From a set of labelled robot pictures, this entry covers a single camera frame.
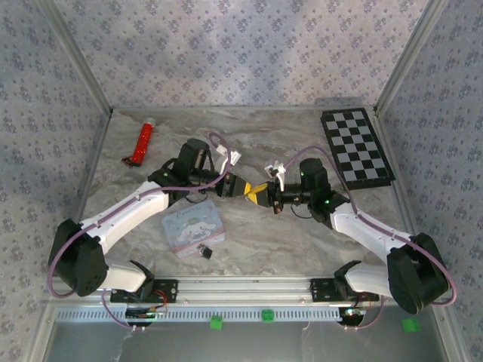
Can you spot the aluminium frame post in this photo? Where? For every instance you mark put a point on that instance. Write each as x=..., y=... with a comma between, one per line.
x=411, y=56
x=75, y=56

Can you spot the grey metal shelf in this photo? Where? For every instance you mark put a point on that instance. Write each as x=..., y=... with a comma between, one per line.
x=241, y=343

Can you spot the green plastic block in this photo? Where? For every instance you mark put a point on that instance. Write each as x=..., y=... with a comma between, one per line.
x=216, y=323
x=410, y=325
x=268, y=316

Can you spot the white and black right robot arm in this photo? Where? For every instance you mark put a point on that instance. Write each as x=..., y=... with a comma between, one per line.
x=371, y=228

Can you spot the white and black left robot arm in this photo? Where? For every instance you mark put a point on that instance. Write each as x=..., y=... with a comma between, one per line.
x=128, y=211

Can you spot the small circuit board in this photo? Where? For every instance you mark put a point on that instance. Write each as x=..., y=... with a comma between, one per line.
x=145, y=313
x=352, y=313

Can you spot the small black padlock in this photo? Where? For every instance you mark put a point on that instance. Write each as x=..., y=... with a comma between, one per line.
x=206, y=252

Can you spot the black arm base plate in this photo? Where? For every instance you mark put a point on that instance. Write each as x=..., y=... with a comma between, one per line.
x=322, y=290
x=168, y=290

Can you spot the red glitter tube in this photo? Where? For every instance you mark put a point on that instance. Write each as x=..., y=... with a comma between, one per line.
x=143, y=141

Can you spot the aluminium side rail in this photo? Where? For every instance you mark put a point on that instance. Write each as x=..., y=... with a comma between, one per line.
x=96, y=162
x=392, y=169

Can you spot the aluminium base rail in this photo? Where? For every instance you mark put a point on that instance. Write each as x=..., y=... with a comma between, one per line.
x=241, y=288

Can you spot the cartoon dog tin box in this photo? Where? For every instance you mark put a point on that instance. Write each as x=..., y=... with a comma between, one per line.
x=192, y=230

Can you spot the black and grey checkerboard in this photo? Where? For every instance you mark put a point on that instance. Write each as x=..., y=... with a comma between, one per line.
x=356, y=147

